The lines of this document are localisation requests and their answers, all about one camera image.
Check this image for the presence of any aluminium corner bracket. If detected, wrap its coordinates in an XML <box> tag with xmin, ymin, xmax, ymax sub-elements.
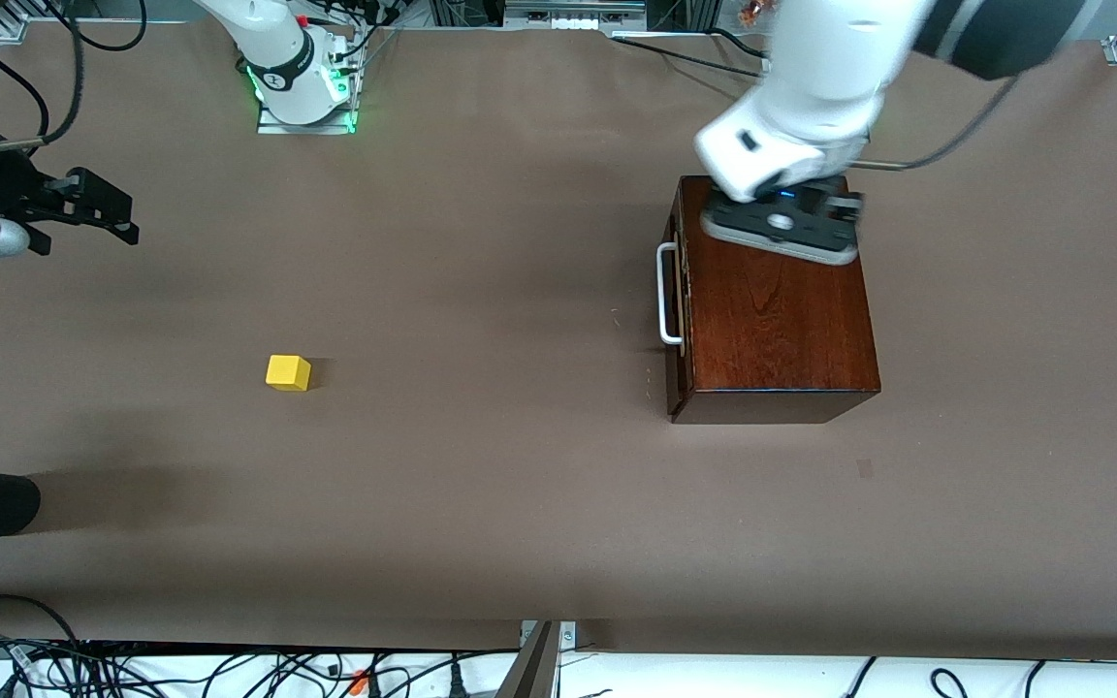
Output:
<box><xmin>520</xmin><ymin>620</ymin><xmax>579</xmax><ymax>652</ymax></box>

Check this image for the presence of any short black base cable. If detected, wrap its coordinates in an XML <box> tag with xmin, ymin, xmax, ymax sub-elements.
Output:
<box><xmin>709</xmin><ymin>27</ymin><xmax>775</xmax><ymax>59</ymax></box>

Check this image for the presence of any grey slanted bar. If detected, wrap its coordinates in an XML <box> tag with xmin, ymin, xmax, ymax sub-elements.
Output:
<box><xmin>495</xmin><ymin>620</ymin><xmax>561</xmax><ymax>698</ymax></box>

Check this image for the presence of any long black base cable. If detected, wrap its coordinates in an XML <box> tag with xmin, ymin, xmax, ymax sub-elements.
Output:
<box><xmin>610</xmin><ymin>34</ymin><xmax>775</xmax><ymax>80</ymax></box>

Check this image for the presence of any brown table cover sheet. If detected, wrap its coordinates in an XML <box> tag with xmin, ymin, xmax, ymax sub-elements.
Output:
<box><xmin>0</xmin><ymin>19</ymin><xmax>1117</xmax><ymax>652</ymax></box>

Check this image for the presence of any wooden drawer with white handle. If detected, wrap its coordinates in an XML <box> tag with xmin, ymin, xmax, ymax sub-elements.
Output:
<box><xmin>656</xmin><ymin>179</ymin><xmax>695</xmax><ymax>420</ymax></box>

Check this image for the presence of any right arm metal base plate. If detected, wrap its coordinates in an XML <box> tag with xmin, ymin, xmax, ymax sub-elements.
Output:
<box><xmin>256</xmin><ymin>58</ymin><xmax>358</xmax><ymax>135</ymax></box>

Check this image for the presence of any yellow block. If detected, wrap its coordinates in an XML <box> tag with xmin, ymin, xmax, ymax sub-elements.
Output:
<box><xmin>266</xmin><ymin>355</ymin><xmax>312</xmax><ymax>393</ymax></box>

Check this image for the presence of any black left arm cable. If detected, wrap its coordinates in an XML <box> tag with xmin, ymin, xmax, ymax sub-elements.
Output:
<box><xmin>849</xmin><ymin>76</ymin><xmax>1023</xmax><ymax>175</ymax></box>

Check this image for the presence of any dark brown wooden cabinet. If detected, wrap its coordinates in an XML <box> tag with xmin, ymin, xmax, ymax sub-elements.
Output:
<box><xmin>670</xmin><ymin>174</ymin><xmax>881</xmax><ymax>425</ymax></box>

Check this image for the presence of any black frame post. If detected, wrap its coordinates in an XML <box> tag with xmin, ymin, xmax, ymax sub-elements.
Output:
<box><xmin>646</xmin><ymin>0</ymin><xmax>724</xmax><ymax>32</ymax></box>

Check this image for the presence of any grey metal connector panel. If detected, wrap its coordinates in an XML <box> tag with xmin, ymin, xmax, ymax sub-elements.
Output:
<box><xmin>503</xmin><ymin>0</ymin><xmax>648</xmax><ymax>30</ymax></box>

